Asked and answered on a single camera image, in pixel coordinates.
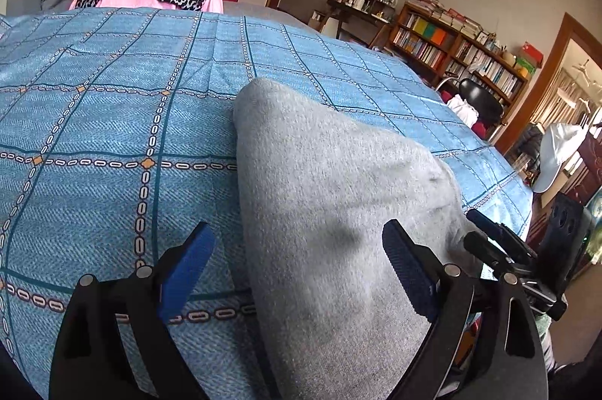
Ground grey sweatpants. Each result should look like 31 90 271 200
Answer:
234 78 482 399

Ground white bag on chair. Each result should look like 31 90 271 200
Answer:
446 94 480 128

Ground black chair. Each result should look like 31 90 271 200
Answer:
436 77 503 140

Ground wooden bookshelf with books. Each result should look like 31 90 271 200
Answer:
387 0 529 114

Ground blue patterned bedspread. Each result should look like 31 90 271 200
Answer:
1 8 533 399

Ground dark wooden desk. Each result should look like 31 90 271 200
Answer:
311 0 392 49

